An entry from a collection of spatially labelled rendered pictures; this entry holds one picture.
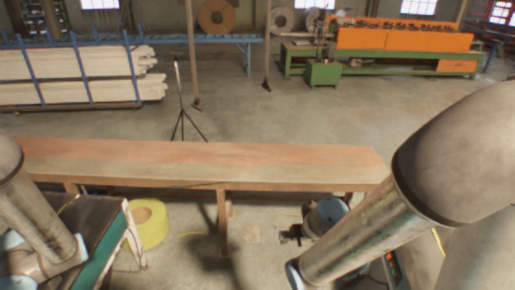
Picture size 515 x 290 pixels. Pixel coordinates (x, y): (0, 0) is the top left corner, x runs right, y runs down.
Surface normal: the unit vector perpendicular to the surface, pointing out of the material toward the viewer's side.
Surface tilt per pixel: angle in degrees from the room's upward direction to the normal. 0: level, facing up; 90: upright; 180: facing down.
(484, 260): 88
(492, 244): 88
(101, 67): 90
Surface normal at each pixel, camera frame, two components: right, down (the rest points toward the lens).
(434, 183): -0.76, 0.10
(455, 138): -0.70, -0.38
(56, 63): 0.11, 0.49
